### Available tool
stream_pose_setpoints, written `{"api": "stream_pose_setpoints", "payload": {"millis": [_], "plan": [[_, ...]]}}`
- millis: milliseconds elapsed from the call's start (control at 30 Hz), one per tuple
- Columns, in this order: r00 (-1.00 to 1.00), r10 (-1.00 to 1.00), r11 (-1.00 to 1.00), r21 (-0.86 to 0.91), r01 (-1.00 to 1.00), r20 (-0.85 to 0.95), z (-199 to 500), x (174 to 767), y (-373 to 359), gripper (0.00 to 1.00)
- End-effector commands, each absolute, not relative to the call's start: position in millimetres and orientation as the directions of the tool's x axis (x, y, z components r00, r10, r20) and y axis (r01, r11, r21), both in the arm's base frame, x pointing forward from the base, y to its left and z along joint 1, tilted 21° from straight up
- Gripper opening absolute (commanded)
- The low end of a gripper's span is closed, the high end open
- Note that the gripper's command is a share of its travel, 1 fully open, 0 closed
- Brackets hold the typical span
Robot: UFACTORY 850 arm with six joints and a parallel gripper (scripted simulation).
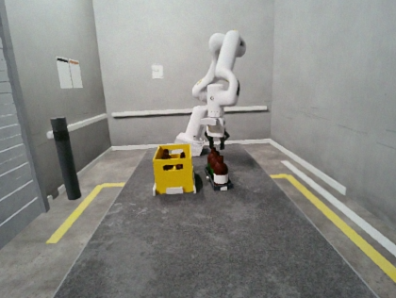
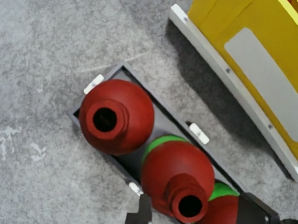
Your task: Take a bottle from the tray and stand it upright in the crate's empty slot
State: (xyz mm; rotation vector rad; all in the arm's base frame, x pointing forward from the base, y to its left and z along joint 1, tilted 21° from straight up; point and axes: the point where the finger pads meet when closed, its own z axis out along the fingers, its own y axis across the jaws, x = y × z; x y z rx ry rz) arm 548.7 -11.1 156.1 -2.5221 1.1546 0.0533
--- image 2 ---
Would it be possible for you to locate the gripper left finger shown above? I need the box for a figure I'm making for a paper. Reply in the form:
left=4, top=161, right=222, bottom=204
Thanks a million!
left=125, top=194, right=152, bottom=224

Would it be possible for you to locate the black rectangular tray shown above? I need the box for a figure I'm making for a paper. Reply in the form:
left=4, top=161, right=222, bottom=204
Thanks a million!
left=67, top=59, right=249, bottom=194

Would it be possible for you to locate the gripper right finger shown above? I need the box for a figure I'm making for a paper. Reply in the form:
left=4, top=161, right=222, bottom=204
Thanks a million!
left=236, top=192, right=298, bottom=224

